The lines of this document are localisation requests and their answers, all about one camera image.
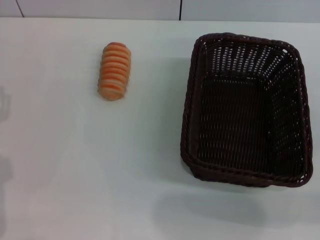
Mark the dark brown wicker basket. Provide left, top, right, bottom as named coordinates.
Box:
left=179, top=31, right=314, bottom=188

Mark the orange striped bread roll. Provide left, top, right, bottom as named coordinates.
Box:
left=96, top=41, right=132, bottom=102

